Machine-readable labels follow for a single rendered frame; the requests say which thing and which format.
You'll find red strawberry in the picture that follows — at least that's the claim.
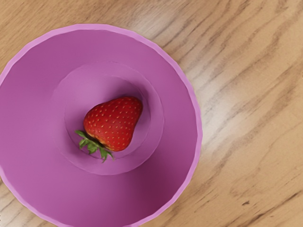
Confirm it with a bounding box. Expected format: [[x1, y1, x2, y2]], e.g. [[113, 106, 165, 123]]
[[75, 96, 143, 164]]

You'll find purple bowl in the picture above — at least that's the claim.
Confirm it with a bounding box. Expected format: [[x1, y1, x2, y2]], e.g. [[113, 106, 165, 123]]
[[0, 23, 204, 227]]

